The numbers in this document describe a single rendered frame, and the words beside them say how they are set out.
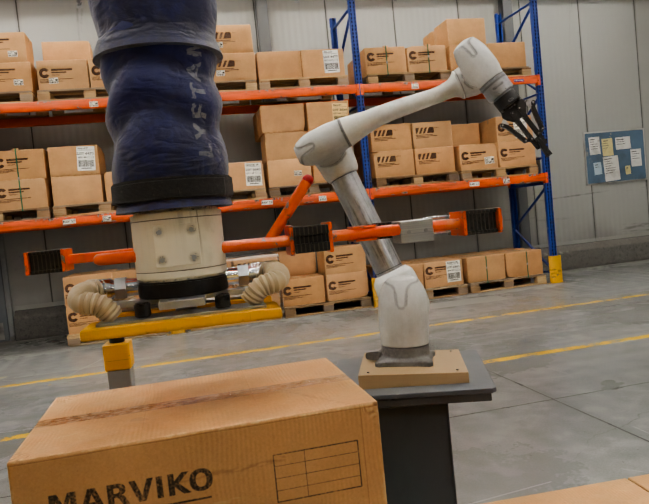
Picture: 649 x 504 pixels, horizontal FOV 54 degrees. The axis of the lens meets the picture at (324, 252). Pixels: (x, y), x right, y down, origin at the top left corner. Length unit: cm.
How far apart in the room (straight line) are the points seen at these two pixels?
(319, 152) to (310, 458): 120
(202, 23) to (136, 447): 74
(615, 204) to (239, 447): 1131
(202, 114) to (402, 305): 105
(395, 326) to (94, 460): 115
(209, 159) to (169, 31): 23
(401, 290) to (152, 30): 117
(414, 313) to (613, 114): 1047
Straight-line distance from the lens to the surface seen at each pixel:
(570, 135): 1175
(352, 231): 125
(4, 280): 991
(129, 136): 118
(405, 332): 202
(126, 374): 178
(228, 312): 113
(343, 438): 114
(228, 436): 111
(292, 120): 861
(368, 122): 210
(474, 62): 210
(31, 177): 858
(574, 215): 1170
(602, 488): 181
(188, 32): 121
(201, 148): 117
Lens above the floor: 127
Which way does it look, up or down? 3 degrees down
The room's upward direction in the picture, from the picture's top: 6 degrees counter-clockwise
